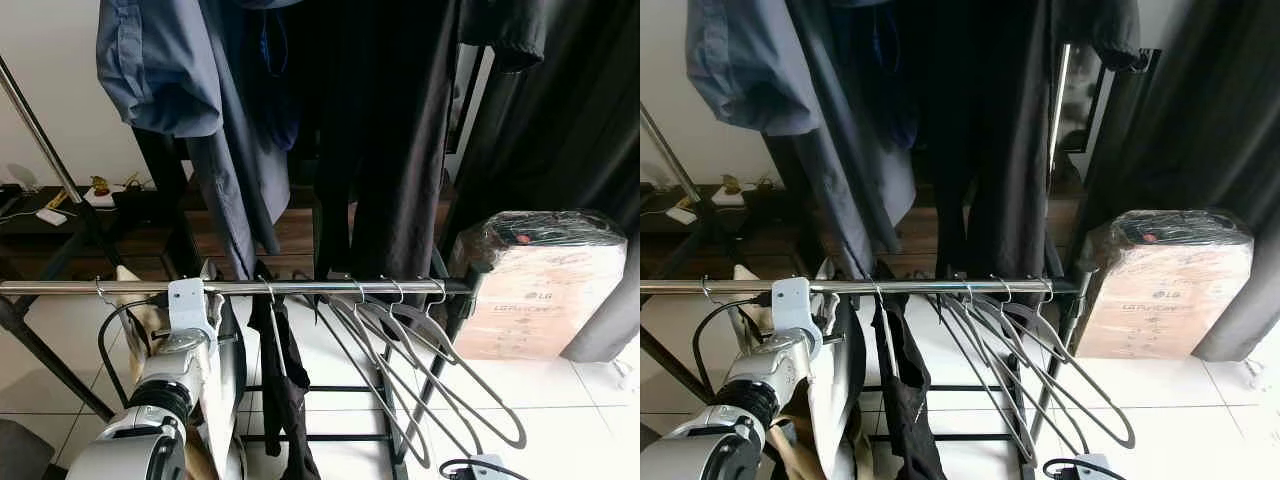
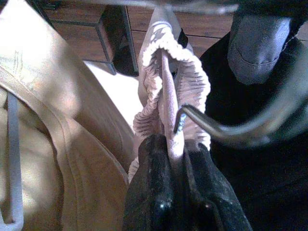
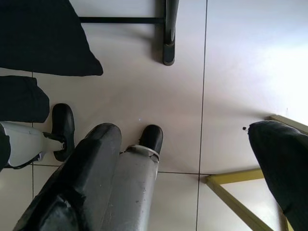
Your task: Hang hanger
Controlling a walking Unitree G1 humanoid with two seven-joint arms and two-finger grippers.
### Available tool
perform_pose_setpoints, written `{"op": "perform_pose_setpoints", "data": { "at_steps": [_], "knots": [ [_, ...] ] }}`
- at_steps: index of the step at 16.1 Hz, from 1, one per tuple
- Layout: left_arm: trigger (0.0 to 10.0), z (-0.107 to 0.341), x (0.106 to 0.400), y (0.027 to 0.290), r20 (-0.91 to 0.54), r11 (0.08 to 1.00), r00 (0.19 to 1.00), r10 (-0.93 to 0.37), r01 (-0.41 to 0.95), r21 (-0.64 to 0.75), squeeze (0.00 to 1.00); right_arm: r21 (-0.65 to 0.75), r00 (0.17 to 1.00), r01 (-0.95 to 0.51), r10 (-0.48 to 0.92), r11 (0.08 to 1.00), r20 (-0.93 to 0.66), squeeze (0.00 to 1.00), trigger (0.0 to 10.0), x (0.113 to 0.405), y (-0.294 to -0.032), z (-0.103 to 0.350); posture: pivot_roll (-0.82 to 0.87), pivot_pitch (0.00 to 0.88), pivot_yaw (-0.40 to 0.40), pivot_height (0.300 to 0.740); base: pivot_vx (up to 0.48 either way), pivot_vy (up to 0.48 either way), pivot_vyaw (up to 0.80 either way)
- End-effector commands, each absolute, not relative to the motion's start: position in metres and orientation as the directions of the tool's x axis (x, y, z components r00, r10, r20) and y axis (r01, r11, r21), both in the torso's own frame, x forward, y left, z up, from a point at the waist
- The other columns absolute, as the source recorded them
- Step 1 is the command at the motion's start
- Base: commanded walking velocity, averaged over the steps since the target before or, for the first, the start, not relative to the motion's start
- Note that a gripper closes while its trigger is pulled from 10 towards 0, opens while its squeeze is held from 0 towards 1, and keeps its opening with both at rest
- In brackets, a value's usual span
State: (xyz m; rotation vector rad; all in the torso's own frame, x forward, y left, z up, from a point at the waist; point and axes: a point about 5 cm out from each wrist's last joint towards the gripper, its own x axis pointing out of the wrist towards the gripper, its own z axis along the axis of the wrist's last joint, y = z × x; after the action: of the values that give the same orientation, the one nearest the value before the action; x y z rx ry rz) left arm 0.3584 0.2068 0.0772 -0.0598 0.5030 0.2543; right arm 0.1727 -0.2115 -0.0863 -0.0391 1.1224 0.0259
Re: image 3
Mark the black robot left foot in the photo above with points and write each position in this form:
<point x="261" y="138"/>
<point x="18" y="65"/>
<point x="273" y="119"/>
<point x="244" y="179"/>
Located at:
<point x="63" y="120"/>

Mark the silver robot right leg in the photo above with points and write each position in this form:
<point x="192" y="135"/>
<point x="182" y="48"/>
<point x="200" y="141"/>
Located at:
<point x="134" y="192"/>

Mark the round white table gold legs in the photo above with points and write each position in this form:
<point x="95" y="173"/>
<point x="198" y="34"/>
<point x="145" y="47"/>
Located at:
<point x="233" y="176"/>

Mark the silver robot left leg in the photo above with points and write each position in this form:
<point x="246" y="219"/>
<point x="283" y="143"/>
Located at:
<point x="24" y="142"/>

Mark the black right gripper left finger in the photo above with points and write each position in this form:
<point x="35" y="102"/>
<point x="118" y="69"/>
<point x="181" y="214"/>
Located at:
<point x="72" y="192"/>

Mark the black shirt with white logo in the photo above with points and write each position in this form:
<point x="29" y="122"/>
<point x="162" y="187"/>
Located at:
<point x="36" y="36"/>

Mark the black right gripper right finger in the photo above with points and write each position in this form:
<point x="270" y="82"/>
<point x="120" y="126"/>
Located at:
<point x="284" y="168"/>

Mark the black robot foot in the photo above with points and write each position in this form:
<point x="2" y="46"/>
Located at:
<point x="63" y="120"/>
<point x="151" y="137"/>

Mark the silver robot leg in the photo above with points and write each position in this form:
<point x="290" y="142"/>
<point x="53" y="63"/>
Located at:
<point x="134" y="192"/>
<point x="24" y="142"/>

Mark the black metal furniture frame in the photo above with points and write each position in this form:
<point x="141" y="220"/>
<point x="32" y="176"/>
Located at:
<point x="169" y="36"/>

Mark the black robot right foot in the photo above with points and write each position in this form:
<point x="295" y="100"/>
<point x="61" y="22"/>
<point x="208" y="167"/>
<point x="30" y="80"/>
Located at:
<point x="151" y="137"/>

